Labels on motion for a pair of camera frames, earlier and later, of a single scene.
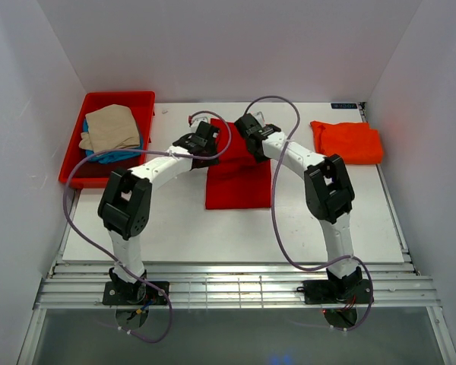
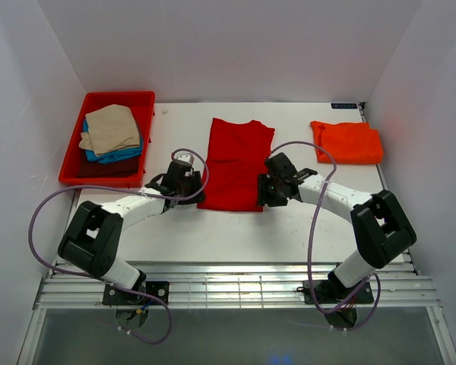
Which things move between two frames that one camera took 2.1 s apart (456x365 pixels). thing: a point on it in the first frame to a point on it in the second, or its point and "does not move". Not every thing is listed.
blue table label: [344, 106] does not move
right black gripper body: [258, 157] to [269, 192]
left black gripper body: [210, 162] to [191, 187]
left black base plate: [137, 293] does not move
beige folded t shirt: [109, 128] does not move
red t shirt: [240, 179] does not move
